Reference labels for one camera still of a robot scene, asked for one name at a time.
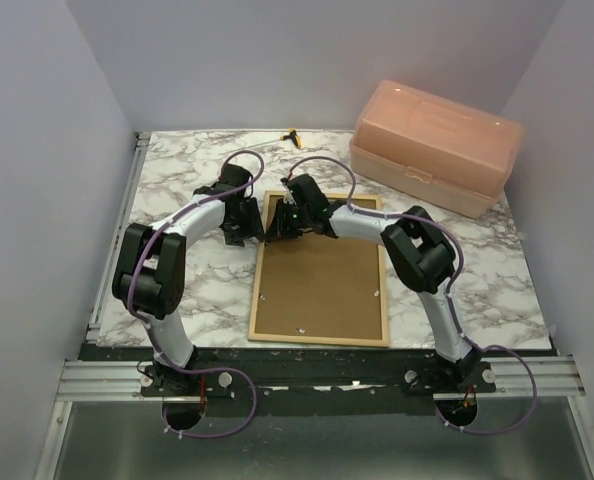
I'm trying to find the wooden picture frame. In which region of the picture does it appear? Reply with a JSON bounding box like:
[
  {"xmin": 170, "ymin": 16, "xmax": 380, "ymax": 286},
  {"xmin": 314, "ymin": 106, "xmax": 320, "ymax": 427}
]
[{"xmin": 247, "ymin": 189, "xmax": 391, "ymax": 349}]

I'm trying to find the pink translucent plastic box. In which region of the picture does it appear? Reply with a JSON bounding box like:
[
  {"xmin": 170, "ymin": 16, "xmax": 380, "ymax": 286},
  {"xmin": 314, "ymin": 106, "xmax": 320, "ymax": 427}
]
[{"xmin": 349, "ymin": 80, "xmax": 524, "ymax": 218}]

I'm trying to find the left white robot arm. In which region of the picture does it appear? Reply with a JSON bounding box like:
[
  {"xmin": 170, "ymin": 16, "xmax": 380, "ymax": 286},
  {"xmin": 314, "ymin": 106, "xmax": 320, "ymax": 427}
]
[{"xmin": 112, "ymin": 164, "xmax": 264, "ymax": 395}]

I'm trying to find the brown frame backing board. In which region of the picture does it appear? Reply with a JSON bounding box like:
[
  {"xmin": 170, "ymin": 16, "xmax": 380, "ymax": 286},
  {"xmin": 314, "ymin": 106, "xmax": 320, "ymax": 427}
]
[{"xmin": 254, "ymin": 197, "xmax": 384, "ymax": 341}]

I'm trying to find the aluminium rail left side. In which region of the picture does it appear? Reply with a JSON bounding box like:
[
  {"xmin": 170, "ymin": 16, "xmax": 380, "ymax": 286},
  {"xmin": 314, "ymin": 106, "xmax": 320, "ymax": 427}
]
[{"xmin": 84, "ymin": 132, "xmax": 152, "ymax": 344}]

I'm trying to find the yellow black hex key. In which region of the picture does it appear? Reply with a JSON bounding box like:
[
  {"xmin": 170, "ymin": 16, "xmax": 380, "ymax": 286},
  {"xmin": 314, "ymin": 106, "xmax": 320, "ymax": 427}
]
[{"xmin": 227, "ymin": 128, "xmax": 302, "ymax": 155}]

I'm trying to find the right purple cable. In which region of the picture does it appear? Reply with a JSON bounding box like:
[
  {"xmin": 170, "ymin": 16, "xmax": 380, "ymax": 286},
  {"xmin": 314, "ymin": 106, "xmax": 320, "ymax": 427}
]
[{"xmin": 281, "ymin": 156, "xmax": 541, "ymax": 437}]

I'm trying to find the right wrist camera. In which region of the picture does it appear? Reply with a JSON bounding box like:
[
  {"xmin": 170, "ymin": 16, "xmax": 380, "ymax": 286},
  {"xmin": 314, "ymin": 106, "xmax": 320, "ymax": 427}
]
[{"xmin": 281, "ymin": 178, "xmax": 296, "ymax": 205}]

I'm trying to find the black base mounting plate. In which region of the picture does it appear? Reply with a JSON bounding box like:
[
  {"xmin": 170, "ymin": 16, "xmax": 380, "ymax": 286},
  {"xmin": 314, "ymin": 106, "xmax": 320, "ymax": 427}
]
[{"xmin": 139, "ymin": 344, "xmax": 508, "ymax": 419}]

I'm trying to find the purple cable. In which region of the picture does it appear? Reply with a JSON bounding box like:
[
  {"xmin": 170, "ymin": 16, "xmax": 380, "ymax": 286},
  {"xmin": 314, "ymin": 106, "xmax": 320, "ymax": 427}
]
[
  {"xmin": 125, "ymin": 149, "xmax": 266, "ymax": 441},
  {"xmin": 281, "ymin": 156, "xmax": 541, "ymax": 437}
]

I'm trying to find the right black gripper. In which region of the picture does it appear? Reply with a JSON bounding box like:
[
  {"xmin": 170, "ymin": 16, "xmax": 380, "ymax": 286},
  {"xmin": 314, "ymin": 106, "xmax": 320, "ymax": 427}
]
[{"xmin": 265, "ymin": 201, "xmax": 311, "ymax": 243}]

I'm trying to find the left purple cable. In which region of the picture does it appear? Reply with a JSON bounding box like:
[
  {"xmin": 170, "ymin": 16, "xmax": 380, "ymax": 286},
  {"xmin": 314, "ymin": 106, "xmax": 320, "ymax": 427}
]
[{"xmin": 125, "ymin": 149, "xmax": 266, "ymax": 441}]

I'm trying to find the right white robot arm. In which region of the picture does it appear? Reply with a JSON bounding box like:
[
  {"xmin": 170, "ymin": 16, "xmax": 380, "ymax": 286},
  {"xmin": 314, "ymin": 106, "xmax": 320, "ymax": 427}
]
[{"xmin": 266, "ymin": 174, "xmax": 480, "ymax": 392}]

